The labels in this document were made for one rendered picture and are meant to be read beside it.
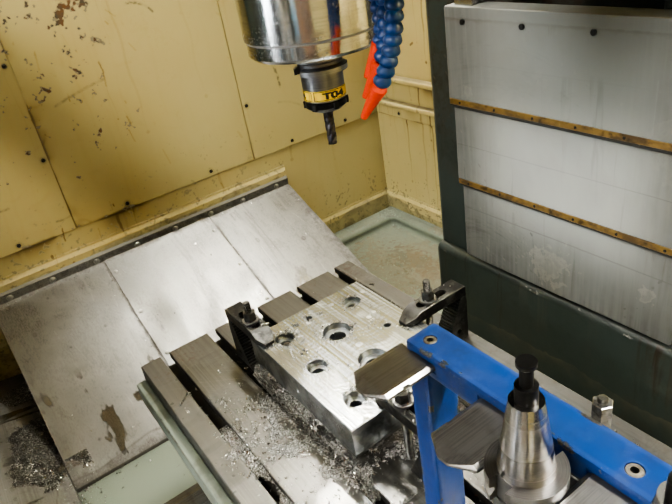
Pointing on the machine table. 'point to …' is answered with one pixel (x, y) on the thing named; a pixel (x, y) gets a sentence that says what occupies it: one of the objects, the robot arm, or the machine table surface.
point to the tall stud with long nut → (602, 409)
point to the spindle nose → (304, 29)
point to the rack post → (431, 469)
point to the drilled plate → (347, 415)
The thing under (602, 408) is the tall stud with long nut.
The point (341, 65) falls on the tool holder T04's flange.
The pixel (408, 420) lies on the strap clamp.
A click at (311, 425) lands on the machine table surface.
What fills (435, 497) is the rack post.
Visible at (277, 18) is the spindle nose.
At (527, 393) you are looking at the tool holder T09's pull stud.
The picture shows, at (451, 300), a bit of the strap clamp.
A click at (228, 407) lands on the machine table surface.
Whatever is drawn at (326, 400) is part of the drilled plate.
